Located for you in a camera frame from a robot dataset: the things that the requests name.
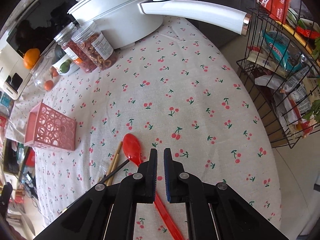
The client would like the jar of dried slices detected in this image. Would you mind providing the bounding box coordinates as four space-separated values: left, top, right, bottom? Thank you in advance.
72 21 117 70

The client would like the red plastic spoon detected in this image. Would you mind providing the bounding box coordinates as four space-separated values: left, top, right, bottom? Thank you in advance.
123 133 184 240

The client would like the glass jar with oranges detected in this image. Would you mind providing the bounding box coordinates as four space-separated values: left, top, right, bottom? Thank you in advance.
31 56 61 92

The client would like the black wire storage rack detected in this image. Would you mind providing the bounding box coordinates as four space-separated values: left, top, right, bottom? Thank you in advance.
237 7 319 148

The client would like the orange on jar lid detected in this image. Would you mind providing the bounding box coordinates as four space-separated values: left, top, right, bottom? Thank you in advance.
23 48 41 69

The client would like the pink perforated utensil holder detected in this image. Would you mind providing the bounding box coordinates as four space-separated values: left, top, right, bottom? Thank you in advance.
24 102 76 151

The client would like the wooden chopstick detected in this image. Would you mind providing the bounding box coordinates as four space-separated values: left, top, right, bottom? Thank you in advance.
105 153 120 186
99 141 123 182

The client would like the white bowl with squash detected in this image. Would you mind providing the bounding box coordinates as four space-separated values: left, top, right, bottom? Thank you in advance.
52 44 79 76

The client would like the white kitchen appliance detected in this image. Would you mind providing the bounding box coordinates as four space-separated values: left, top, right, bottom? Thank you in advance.
1 41 31 100

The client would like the cherry print tablecloth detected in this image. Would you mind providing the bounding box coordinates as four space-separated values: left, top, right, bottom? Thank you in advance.
6 17 281 233

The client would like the jar of dried red fruit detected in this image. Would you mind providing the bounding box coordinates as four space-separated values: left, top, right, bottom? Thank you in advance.
54 22 97 73

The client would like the black microwave oven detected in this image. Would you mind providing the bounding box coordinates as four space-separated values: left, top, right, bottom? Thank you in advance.
7 0 76 57

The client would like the white electric pot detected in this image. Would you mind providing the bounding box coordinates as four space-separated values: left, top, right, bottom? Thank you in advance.
68 0 251 49

